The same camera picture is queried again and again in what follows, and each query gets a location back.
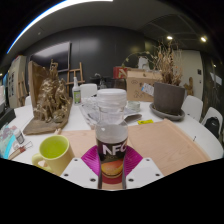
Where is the grey plant saucer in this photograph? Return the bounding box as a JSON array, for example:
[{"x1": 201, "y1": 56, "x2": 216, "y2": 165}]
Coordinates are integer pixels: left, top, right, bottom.
[{"x1": 148, "y1": 102, "x2": 186, "y2": 122}]

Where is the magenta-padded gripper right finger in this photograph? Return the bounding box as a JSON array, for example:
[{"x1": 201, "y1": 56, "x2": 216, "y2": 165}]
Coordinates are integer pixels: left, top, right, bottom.
[{"x1": 122, "y1": 145, "x2": 165, "y2": 189}]

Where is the black backpack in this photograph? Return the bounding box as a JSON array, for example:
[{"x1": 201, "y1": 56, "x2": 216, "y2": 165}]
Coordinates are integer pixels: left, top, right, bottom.
[{"x1": 203, "y1": 116, "x2": 221, "y2": 134}]

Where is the yellow-green mug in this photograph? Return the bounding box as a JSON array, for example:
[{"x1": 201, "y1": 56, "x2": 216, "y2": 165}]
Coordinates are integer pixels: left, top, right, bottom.
[{"x1": 31, "y1": 134, "x2": 76, "y2": 177}]

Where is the long wooden brush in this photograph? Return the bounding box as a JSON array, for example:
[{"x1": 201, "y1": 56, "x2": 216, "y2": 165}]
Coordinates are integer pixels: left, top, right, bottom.
[{"x1": 8, "y1": 141, "x2": 34, "y2": 161}]

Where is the red box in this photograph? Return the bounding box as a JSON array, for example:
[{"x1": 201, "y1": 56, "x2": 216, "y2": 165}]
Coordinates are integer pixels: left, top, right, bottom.
[{"x1": 112, "y1": 65, "x2": 133, "y2": 80}]

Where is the newspaper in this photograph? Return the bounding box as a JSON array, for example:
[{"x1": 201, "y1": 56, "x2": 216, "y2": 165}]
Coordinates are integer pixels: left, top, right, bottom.
[{"x1": 79, "y1": 98, "x2": 143, "y2": 129}]

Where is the small paint jar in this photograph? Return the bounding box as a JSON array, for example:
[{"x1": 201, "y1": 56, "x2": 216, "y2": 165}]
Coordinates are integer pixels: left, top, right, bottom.
[{"x1": 13, "y1": 128, "x2": 26, "y2": 145}]

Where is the clear white-capped drink bottle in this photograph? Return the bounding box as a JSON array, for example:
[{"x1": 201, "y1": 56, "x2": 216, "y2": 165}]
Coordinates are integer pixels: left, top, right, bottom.
[{"x1": 94, "y1": 88, "x2": 129, "y2": 179}]

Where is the black wall screen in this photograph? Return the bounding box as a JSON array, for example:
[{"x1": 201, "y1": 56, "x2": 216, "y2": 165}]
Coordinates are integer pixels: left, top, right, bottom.
[{"x1": 29, "y1": 41, "x2": 72, "y2": 73}]

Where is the brown cardboard box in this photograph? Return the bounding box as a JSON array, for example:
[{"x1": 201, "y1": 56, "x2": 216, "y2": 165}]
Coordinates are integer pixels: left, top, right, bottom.
[{"x1": 125, "y1": 68, "x2": 164, "y2": 103}]

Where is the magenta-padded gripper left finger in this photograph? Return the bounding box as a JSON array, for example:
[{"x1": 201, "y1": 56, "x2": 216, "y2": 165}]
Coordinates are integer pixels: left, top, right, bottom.
[{"x1": 61, "y1": 144, "x2": 103, "y2": 190}]

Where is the black case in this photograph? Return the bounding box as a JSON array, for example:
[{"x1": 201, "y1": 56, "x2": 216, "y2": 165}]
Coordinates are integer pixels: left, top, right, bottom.
[{"x1": 0, "y1": 106, "x2": 17, "y2": 129}]

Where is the wooden figure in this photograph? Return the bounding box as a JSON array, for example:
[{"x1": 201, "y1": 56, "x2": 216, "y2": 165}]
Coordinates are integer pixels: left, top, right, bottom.
[{"x1": 183, "y1": 77, "x2": 195, "y2": 97}]

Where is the small yellow tag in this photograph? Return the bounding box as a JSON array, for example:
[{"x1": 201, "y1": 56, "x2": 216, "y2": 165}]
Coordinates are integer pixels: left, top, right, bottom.
[{"x1": 137, "y1": 119, "x2": 155, "y2": 126}]

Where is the white chair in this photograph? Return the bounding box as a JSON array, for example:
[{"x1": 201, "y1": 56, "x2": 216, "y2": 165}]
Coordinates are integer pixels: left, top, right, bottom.
[
  {"x1": 181, "y1": 94, "x2": 204, "y2": 123},
  {"x1": 200, "y1": 106, "x2": 224, "y2": 139},
  {"x1": 79, "y1": 83, "x2": 99, "y2": 102}
]

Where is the small glass cup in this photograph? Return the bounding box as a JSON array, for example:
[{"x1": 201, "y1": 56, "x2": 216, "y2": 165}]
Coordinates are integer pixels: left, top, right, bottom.
[{"x1": 127, "y1": 99, "x2": 141, "y2": 113}]

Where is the colourful printed sheet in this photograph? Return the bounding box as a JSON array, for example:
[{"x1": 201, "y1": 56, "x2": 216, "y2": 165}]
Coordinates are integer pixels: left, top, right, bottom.
[{"x1": 0, "y1": 123, "x2": 21, "y2": 159}]

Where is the white spray bottle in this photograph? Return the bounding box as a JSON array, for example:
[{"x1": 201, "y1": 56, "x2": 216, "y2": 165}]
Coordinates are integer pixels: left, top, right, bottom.
[{"x1": 71, "y1": 76, "x2": 82, "y2": 105}]

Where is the wooden easel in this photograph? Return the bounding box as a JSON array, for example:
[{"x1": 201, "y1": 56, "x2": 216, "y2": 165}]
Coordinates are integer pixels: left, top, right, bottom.
[{"x1": 65, "y1": 61, "x2": 85, "y2": 88}]

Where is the grey pot with dried plant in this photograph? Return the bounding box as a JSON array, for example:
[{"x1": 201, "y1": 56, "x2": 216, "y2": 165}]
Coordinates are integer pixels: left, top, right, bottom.
[{"x1": 153, "y1": 41, "x2": 186, "y2": 116}]

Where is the white shelf cabinet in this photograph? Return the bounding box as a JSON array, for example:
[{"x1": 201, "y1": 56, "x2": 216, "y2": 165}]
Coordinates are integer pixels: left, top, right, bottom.
[{"x1": 7, "y1": 54, "x2": 28, "y2": 109}]

